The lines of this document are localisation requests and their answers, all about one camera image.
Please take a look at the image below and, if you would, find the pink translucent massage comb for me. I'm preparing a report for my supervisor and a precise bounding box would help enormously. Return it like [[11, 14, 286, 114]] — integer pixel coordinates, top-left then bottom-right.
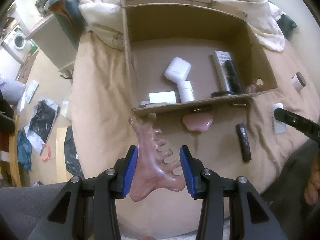
[[129, 113, 185, 202]]

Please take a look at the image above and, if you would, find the white flat device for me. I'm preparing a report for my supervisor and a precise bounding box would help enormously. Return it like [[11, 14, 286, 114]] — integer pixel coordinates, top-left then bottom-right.
[[271, 102, 287, 135]]

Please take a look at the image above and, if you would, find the tan bed blanket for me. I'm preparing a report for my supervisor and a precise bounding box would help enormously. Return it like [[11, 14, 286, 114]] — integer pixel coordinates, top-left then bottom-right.
[[71, 33, 319, 238]]

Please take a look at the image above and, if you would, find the black rectangular stick device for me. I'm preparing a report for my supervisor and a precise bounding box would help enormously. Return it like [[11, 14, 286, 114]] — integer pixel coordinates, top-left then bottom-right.
[[236, 124, 252, 163]]

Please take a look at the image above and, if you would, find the pink gua sha stone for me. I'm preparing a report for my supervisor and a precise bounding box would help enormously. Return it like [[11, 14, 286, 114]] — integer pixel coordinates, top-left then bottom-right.
[[182, 113, 213, 133]]

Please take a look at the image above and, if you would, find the black plastic bag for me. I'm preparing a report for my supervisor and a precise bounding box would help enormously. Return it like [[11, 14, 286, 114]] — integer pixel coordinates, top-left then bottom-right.
[[24, 99, 58, 155]]

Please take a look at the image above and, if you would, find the white charger adapter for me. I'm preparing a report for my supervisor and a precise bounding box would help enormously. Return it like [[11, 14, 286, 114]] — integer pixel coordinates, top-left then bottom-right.
[[149, 91, 177, 104]]

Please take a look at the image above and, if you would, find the white remote control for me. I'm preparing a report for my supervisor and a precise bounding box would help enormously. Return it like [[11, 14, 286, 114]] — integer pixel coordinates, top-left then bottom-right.
[[213, 50, 235, 94]]

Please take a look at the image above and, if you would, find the white earbuds case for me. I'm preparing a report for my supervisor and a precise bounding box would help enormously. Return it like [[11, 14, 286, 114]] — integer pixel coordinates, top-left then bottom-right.
[[164, 57, 191, 83]]

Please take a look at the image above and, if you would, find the brown cardboard box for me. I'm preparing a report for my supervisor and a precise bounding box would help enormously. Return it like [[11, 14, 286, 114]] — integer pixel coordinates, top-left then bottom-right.
[[121, 0, 277, 116]]

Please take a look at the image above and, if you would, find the white washing machine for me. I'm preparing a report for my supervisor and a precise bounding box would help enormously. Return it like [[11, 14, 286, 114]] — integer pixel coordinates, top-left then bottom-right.
[[1, 25, 32, 62]]

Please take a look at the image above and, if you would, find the teal green cloth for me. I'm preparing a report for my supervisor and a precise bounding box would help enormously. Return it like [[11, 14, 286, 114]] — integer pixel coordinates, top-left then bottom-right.
[[49, 0, 85, 50]]

